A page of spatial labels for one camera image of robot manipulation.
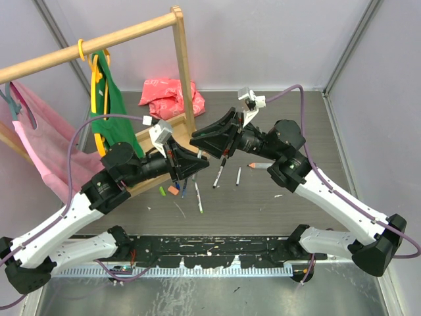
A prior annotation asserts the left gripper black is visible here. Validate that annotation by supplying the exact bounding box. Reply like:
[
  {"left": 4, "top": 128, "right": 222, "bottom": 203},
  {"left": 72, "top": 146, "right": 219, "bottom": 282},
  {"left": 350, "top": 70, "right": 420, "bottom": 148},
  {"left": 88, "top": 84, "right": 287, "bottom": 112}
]
[{"left": 122, "top": 136, "right": 209, "bottom": 186}]

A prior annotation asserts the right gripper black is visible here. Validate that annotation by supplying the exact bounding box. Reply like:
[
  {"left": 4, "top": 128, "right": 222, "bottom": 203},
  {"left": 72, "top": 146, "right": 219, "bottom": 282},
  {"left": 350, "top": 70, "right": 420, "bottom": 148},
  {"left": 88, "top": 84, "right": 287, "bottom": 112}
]
[{"left": 189, "top": 107, "right": 281, "bottom": 161}]

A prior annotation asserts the white pen black tip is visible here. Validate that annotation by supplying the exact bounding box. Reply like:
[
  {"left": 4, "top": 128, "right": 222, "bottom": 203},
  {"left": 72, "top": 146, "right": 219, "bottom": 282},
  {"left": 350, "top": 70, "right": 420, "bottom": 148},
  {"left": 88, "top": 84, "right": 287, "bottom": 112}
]
[{"left": 212, "top": 164, "right": 224, "bottom": 189}]

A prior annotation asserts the long white green pen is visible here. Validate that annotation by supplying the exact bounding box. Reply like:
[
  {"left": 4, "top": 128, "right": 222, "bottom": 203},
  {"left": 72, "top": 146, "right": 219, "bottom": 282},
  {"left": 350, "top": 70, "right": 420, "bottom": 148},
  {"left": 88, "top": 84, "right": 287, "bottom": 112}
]
[{"left": 192, "top": 150, "right": 203, "bottom": 182}]

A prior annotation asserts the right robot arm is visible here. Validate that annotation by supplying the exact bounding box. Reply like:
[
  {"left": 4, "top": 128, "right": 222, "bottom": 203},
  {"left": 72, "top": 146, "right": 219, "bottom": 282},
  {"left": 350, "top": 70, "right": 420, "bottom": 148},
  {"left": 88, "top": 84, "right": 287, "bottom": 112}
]
[{"left": 190, "top": 108, "right": 407, "bottom": 277}]

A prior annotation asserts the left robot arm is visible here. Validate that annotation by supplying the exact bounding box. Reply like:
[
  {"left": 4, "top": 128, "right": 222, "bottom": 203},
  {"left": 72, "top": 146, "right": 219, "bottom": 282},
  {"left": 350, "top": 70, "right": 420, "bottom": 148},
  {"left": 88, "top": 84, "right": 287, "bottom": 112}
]
[{"left": 1, "top": 139, "right": 209, "bottom": 294}]

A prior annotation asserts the blue pen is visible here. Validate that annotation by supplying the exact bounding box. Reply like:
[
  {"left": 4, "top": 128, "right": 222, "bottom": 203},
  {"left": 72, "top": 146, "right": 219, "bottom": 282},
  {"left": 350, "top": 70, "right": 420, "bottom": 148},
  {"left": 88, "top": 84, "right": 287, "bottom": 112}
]
[{"left": 182, "top": 178, "right": 188, "bottom": 198}]

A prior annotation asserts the light green pen cap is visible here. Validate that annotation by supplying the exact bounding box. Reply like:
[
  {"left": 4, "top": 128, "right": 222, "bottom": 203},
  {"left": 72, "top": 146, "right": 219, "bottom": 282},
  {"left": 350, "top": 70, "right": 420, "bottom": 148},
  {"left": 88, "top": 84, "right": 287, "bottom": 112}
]
[{"left": 159, "top": 186, "right": 166, "bottom": 196}]

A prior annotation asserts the white pen green tip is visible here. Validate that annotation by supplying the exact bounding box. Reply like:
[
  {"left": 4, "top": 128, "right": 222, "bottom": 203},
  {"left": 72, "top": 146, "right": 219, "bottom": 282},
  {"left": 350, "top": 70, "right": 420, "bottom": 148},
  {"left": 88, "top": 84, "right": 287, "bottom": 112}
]
[{"left": 194, "top": 181, "right": 203, "bottom": 214}]

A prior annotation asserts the short white pen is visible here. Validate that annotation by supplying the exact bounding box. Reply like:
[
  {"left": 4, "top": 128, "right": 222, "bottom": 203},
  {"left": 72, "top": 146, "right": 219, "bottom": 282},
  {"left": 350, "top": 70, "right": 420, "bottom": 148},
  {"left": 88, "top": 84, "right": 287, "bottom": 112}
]
[{"left": 235, "top": 167, "right": 241, "bottom": 186}]

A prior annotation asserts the orange eraser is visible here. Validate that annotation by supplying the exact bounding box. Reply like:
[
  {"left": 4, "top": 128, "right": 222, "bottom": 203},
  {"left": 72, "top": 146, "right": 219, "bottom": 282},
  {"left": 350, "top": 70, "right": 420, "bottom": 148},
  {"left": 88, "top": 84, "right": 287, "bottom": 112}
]
[{"left": 168, "top": 186, "right": 179, "bottom": 196}]

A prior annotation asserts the wooden clothes rack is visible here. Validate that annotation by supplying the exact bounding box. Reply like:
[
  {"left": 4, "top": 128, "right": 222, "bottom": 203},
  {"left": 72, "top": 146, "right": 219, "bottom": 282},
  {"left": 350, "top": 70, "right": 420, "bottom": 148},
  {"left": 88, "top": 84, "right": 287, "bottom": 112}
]
[{"left": 0, "top": 5, "right": 211, "bottom": 198}]

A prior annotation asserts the grey pencil orange tip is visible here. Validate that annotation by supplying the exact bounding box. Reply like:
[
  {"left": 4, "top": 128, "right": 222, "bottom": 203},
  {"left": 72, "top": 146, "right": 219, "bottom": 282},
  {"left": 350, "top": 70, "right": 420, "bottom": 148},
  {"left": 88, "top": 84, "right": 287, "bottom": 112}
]
[{"left": 248, "top": 163, "right": 272, "bottom": 169}]

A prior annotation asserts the red patterned cloth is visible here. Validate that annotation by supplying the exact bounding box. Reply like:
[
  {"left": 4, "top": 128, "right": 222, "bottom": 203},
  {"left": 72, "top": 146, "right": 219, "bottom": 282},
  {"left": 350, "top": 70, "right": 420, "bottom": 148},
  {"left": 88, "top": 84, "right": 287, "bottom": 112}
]
[{"left": 138, "top": 78, "right": 185, "bottom": 120}]

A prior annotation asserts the green tank top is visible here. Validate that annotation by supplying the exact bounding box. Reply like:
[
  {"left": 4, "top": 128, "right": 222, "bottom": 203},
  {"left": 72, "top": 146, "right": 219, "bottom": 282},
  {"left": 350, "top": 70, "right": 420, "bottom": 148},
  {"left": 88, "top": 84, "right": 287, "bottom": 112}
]
[{"left": 89, "top": 49, "right": 144, "bottom": 157}]

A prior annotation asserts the yellow plastic hanger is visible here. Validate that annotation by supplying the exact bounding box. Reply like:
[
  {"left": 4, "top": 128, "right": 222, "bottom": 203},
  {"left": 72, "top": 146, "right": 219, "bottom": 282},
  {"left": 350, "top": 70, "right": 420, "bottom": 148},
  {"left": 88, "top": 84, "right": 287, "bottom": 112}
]
[{"left": 76, "top": 38, "right": 112, "bottom": 157}]

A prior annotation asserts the pink shirt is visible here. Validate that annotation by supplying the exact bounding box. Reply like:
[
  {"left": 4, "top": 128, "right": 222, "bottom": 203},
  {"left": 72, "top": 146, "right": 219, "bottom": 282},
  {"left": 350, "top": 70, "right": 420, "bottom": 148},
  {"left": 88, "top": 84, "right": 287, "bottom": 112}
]
[{"left": 10, "top": 82, "right": 103, "bottom": 202}]

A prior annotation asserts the grey blue hanger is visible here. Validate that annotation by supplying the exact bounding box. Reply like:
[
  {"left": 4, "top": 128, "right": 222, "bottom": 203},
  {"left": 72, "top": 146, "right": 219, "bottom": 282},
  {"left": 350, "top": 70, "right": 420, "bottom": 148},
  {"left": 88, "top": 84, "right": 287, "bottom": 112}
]
[{"left": 1, "top": 82, "right": 37, "bottom": 129}]

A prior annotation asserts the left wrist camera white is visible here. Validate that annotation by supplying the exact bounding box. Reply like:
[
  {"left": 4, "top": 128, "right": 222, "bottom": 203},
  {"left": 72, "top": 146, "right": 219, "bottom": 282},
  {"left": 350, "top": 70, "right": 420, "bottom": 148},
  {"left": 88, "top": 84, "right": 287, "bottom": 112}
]
[{"left": 149, "top": 120, "right": 173, "bottom": 158}]

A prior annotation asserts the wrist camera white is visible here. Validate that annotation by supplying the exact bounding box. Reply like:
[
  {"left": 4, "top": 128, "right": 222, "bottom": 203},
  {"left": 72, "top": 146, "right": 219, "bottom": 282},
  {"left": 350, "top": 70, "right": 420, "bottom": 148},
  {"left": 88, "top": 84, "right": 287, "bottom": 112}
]
[
  {"left": 149, "top": 120, "right": 173, "bottom": 158},
  {"left": 237, "top": 87, "right": 266, "bottom": 128}
]

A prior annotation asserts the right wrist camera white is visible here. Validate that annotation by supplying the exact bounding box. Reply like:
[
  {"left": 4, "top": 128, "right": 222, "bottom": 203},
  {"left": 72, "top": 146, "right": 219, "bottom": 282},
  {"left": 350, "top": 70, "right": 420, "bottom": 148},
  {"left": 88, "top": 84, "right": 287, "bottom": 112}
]
[{"left": 237, "top": 87, "right": 266, "bottom": 128}]

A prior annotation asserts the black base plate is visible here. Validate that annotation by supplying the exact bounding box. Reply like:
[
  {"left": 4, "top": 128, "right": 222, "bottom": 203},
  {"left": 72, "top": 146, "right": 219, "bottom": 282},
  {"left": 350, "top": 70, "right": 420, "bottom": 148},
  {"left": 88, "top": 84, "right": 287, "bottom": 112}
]
[{"left": 101, "top": 235, "right": 311, "bottom": 269}]

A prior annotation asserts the white cable duct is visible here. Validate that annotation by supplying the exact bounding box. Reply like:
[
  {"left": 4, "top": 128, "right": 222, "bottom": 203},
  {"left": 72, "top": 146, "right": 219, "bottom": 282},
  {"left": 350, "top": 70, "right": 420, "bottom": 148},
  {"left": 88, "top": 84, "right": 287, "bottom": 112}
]
[{"left": 55, "top": 262, "right": 293, "bottom": 278}]

